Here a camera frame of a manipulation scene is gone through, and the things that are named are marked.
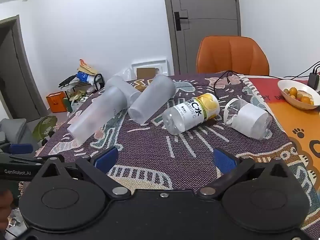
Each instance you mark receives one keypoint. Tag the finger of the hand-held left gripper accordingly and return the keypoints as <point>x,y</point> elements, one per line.
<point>22,148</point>

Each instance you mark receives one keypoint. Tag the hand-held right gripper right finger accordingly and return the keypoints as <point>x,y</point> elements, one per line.
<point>223,160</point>

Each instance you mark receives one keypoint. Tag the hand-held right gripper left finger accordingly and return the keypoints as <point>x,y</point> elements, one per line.
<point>106,158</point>

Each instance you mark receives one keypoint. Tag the tall frosted plastic cup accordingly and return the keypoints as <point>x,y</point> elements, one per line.
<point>96,115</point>

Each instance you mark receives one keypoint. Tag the clear cup with white sleeve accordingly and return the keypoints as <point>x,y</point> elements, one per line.
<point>250,120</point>

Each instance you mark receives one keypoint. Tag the person's left hand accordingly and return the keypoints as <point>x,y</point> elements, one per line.
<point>5,200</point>

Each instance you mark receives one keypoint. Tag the grey sofa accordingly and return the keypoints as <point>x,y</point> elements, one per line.
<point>15,132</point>

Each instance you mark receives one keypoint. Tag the green round fan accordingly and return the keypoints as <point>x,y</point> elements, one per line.
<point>45,130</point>

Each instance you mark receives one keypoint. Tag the clear plastic bag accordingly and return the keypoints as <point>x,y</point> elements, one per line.
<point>15,221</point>

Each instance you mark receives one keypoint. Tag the orange box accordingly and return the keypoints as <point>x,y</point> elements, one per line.
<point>56,102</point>

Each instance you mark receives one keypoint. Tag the clear bottle with yellow label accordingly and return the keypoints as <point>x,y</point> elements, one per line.
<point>190,113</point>

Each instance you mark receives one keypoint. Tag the dark grey doorway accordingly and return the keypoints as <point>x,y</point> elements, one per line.
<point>17,75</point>

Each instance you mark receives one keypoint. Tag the cluttered black cart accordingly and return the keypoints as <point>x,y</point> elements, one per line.
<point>82,82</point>

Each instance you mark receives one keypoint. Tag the orange paw print mat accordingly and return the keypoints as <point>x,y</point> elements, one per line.
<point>297,120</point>

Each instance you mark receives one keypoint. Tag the white bowl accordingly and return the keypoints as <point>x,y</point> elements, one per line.
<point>285,93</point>

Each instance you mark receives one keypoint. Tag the brown cardboard piece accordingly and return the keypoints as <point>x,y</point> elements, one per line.
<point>148,72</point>

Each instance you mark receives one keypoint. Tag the pile of orange kumquats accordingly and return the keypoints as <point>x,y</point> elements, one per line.
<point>299,95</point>

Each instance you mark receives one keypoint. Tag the white foam tray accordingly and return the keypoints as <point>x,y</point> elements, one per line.
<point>150,63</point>

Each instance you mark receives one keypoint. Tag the orange chair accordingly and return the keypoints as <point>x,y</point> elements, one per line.
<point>232,56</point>

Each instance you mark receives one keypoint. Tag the black charger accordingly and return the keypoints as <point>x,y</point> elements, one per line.
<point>314,80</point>

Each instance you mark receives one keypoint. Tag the grey door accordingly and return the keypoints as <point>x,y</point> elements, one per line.
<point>205,10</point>

